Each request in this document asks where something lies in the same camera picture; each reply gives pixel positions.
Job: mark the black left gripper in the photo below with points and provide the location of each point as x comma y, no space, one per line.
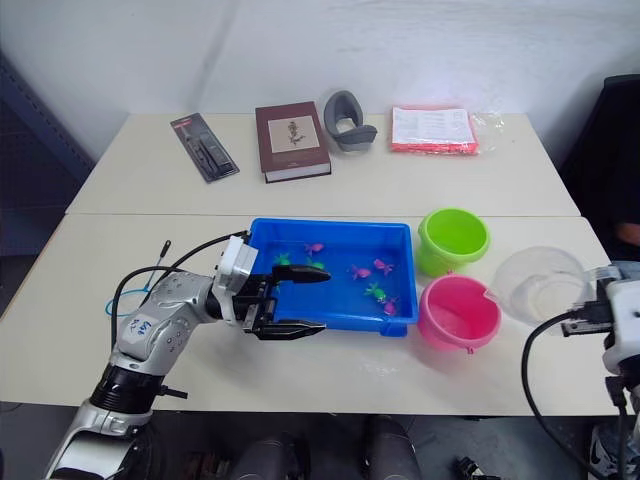
257,305

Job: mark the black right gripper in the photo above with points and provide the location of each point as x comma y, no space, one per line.
587,328

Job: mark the clear plastic cup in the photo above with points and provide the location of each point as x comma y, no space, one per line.
530,280

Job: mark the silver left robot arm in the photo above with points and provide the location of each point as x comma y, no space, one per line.
165,310

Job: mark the green toy fish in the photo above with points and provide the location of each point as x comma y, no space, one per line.
374,291
315,263
282,260

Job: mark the blue plastic tub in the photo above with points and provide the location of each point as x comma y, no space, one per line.
340,295

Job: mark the pink toy fish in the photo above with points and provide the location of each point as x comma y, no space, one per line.
383,266
390,305
314,248
360,272

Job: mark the small blue-rimmed fish net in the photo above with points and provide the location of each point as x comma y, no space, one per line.
161,257

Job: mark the green plastic bucket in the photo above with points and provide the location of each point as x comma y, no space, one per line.
435,260

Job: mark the pink plastic bucket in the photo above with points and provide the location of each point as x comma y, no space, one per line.
440,330

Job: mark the white sneaker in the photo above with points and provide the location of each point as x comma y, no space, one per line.
602,447

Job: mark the dark rounded shape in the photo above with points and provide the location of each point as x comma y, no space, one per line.
270,460
390,450

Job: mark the black office chair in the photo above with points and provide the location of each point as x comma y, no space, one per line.
607,165

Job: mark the dark red hardcover book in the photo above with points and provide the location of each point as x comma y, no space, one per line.
292,137

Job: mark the grey curved plastic holder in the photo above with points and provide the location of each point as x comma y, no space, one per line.
350,135

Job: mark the black tool blister pack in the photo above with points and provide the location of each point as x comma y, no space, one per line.
205,147

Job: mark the small black floor object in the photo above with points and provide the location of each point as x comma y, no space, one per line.
470,469

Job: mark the red packet with white sheet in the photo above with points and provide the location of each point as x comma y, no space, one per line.
432,130

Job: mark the clear crumpled plastic bag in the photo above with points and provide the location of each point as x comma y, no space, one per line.
487,127

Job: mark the dark blue metal rack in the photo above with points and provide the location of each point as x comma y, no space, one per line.
35,150

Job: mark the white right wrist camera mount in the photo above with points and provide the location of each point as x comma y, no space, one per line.
622,310

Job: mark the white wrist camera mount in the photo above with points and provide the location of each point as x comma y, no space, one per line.
240,262
622,310

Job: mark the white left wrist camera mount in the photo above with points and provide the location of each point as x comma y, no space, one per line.
240,262

